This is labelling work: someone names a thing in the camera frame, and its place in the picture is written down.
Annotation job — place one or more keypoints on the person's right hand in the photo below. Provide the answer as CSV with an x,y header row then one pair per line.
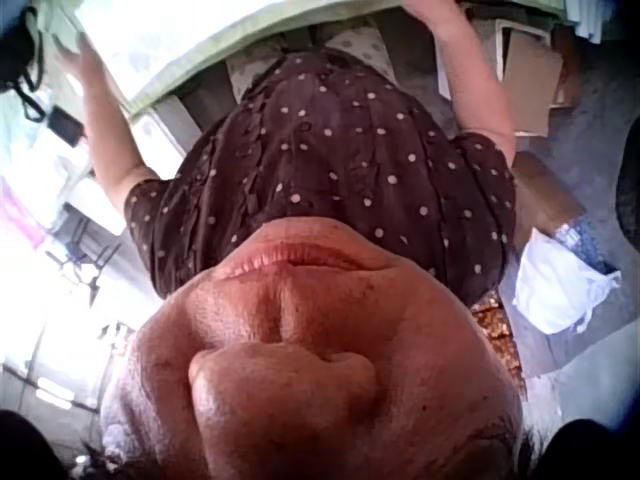
x,y
431,11

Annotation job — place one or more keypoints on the person's left hand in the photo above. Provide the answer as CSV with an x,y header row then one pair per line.
x,y
82,61

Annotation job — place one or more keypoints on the small black box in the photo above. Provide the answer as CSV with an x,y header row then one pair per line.
x,y
65,126

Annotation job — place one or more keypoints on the white cloth with green edge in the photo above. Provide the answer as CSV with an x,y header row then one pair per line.
x,y
200,45

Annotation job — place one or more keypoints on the pink cloth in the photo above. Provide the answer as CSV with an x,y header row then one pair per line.
x,y
17,212

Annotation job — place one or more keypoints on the brown cardboard carton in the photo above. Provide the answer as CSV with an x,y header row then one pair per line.
x,y
531,80

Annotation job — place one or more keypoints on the flat brown cardboard box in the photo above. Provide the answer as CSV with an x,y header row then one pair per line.
x,y
542,187

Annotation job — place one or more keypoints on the brown patterned cushion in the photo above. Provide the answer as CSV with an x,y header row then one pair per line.
x,y
500,330

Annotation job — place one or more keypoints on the white plastic bag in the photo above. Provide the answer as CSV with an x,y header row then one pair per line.
x,y
557,290

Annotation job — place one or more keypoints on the blue white patterned packet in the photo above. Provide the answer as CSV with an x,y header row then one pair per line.
x,y
582,242

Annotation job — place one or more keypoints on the dark metal frame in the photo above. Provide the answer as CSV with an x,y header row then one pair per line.
x,y
82,255

